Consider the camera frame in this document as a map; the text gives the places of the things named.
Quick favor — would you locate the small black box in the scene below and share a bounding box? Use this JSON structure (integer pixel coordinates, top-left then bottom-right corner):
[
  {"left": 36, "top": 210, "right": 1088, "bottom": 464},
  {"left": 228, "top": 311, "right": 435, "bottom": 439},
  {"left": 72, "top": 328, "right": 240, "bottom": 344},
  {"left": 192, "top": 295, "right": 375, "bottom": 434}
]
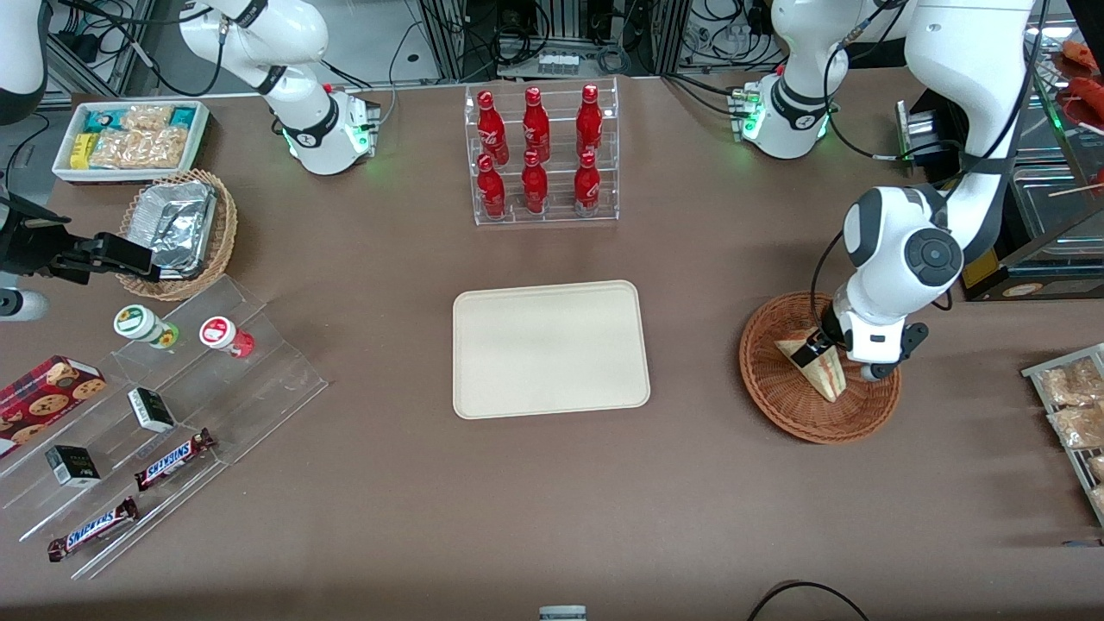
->
[
  {"left": 45, "top": 444, "right": 102, "bottom": 489},
  {"left": 127, "top": 387, "right": 177, "bottom": 434}
]

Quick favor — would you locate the triangle sandwich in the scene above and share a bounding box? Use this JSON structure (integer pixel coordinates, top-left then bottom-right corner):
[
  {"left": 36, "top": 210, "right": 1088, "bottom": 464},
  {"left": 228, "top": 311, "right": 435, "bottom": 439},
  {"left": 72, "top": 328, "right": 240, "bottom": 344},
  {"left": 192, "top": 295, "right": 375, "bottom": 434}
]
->
[{"left": 774, "top": 336, "right": 850, "bottom": 404}]

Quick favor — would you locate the red cola bottle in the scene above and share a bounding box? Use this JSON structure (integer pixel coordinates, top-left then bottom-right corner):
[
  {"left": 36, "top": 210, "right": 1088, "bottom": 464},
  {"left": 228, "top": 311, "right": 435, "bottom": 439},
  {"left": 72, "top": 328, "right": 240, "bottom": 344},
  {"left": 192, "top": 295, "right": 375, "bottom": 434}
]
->
[
  {"left": 576, "top": 84, "right": 604, "bottom": 159},
  {"left": 522, "top": 86, "right": 551, "bottom": 163},
  {"left": 521, "top": 150, "right": 549, "bottom": 215},
  {"left": 476, "top": 90, "right": 510, "bottom": 166},
  {"left": 477, "top": 154, "right": 506, "bottom": 219},
  {"left": 574, "top": 151, "right": 601, "bottom": 216}
]

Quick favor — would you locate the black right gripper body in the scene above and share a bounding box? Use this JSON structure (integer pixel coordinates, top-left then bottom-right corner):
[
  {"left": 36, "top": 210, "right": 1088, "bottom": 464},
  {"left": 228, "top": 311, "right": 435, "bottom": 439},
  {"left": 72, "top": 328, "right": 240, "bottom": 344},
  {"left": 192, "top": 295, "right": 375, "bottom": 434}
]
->
[{"left": 0, "top": 217, "right": 72, "bottom": 275}]

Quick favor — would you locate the clear acrylic bottle rack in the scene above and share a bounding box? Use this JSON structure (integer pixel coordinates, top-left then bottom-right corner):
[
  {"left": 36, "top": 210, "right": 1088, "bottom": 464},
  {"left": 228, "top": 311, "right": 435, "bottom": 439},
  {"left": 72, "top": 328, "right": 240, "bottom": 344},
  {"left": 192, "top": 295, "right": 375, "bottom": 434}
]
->
[{"left": 464, "top": 77, "right": 620, "bottom": 228}]

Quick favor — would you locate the aluminium frame structure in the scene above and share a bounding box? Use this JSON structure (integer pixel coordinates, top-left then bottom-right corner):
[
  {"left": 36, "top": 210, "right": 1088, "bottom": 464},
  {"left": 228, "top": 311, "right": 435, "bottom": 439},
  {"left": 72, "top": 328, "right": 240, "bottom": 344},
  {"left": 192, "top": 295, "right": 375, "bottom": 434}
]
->
[{"left": 414, "top": 0, "right": 691, "bottom": 80}]

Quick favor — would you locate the grey wire snack rack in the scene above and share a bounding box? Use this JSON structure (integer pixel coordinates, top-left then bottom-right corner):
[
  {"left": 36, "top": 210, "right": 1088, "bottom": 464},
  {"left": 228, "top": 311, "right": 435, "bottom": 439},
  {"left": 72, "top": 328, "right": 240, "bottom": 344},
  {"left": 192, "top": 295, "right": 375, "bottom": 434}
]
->
[{"left": 1021, "top": 343, "right": 1104, "bottom": 529}]

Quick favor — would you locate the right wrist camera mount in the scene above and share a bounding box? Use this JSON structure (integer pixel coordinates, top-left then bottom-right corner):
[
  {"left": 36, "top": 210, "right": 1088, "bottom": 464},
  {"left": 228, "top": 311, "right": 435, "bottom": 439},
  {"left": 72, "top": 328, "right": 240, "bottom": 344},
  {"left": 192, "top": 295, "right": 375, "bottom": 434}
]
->
[{"left": 0, "top": 292, "right": 49, "bottom": 322}]

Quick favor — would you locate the clear acrylic step display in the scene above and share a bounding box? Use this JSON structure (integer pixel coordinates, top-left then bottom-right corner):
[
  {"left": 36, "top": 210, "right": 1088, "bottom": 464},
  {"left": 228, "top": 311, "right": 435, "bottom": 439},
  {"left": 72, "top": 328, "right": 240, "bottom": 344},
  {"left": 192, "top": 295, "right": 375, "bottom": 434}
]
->
[{"left": 0, "top": 274, "right": 330, "bottom": 580}]

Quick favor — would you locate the white plastic snack bin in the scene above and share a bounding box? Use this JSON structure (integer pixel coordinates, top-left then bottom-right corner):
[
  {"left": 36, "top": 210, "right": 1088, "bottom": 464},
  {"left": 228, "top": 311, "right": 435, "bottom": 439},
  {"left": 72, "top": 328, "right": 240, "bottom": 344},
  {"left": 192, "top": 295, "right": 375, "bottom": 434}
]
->
[{"left": 52, "top": 99, "right": 210, "bottom": 184}]

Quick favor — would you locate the red cookie box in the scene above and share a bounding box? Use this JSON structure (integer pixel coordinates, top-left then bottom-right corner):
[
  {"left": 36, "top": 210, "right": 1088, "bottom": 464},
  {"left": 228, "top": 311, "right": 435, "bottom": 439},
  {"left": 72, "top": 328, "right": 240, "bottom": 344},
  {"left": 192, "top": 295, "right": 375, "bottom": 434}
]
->
[{"left": 0, "top": 354, "right": 108, "bottom": 460}]

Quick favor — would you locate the oval brown wicker basket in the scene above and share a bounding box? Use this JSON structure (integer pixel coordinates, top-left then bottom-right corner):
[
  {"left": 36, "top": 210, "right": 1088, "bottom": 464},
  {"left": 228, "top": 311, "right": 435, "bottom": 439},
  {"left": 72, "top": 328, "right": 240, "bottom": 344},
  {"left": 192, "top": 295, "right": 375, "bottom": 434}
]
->
[{"left": 116, "top": 168, "right": 239, "bottom": 302}]

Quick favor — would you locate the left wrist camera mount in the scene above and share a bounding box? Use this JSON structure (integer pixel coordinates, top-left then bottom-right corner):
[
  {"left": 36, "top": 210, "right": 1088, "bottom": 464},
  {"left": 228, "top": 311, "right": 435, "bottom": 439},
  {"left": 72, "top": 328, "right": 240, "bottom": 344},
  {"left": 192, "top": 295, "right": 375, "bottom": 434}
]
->
[{"left": 858, "top": 321, "right": 931, "bottom": 383}]

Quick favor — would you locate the red lid cup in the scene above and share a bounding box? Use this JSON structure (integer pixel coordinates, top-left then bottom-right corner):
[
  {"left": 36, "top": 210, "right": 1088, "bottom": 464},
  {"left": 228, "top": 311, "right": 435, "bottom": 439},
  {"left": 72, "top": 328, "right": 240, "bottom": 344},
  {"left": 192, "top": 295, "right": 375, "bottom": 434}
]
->
[{"left": 199, "top": 316, "right": 256, "bottom": 360}]

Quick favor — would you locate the steel warmer pan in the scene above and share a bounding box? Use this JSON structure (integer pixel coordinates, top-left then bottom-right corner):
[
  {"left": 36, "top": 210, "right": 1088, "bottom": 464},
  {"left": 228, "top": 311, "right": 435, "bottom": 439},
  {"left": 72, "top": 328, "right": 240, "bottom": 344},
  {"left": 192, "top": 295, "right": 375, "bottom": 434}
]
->
[{"left": 1013, "top": 164, "right": 1104, "bottom": 235}]

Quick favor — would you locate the black food warmer case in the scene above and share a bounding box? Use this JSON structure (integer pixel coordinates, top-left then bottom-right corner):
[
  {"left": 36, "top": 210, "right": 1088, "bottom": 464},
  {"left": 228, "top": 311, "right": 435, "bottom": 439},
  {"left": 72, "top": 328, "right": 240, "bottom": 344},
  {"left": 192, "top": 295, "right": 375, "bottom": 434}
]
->
[{"left": 949, "top": 13, "right": 1104, "bottom": 303}]

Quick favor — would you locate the round brown wicker basket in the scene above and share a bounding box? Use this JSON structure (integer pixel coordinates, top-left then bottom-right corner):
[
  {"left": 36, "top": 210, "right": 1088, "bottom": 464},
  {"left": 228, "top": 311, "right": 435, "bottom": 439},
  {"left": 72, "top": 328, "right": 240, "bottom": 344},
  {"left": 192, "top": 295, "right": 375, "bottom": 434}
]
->
[{"left": 739, "top": 291, "right": 902, "bottom": 445}]

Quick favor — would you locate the green lid cup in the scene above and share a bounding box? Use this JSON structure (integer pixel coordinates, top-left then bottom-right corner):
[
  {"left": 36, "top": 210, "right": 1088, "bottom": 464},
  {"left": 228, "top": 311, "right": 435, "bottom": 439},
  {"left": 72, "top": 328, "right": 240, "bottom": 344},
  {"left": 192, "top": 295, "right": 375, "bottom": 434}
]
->
[{"left": 113, "top": 304, "right": 180, "bottom": 349}]

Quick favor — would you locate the small clear cracker bag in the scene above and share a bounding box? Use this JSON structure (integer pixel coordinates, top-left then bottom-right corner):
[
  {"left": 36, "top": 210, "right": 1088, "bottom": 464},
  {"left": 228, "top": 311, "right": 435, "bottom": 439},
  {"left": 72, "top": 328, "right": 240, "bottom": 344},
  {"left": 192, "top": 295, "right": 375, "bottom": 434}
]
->
[{"left": 121, "top": 103, "right": 174, "bottom": 131}]

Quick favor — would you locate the cream plastic tray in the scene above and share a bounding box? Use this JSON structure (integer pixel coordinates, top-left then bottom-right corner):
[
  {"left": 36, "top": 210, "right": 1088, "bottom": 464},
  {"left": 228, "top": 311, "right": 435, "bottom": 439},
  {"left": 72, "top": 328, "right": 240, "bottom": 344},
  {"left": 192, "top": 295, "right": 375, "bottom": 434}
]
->
[{"left": 453, "top": 280, "right": 651, "bottom": 421}]

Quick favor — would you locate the aluminium foil container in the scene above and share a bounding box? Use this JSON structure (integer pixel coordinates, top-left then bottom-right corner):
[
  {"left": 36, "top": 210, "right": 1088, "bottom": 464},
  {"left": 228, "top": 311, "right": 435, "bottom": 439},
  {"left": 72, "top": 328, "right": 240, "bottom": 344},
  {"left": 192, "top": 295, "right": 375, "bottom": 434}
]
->
[{"left": 129, "top": 179, "right": 218, "bottom": 280}]

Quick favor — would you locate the black cable loop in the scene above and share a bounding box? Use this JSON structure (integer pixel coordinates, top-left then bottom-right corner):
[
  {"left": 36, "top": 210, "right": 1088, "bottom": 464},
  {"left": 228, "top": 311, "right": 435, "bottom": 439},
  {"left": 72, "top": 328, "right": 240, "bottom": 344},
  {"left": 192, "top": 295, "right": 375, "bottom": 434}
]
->
[{"left": 746, "top": 580, "right": 872, "bottom": 621}]

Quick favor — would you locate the Snickers chocolate bar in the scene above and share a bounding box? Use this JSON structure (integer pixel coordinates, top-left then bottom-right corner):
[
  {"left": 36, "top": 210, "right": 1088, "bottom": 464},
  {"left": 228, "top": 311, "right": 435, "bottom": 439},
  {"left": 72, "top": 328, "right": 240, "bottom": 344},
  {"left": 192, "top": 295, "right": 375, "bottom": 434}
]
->
[
  {"left": 47, "top": 496, "right": 141, "bottom": 563},
  {"left": 134, "top": 428, "right": 217, "bottom": 492}
]

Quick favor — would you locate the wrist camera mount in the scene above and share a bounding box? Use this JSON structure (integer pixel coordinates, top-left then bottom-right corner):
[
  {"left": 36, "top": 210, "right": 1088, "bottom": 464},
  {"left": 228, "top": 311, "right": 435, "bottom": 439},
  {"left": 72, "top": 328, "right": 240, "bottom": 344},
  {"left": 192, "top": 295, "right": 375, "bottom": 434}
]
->
[
  {"left": 0, "top": 292, "right": 49, "bottom": 322},
  {"left": 858, "top": 321, "right": 931, "bottom": 383}
]

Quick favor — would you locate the large clear cracker bag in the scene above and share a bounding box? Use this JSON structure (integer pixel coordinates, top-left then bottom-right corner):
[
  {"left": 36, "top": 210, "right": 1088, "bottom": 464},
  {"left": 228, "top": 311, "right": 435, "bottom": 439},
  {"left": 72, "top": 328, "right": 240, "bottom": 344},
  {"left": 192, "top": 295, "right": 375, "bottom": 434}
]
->
[{"left": 90, "top": 127, "right": 190, "bottom": 170}]

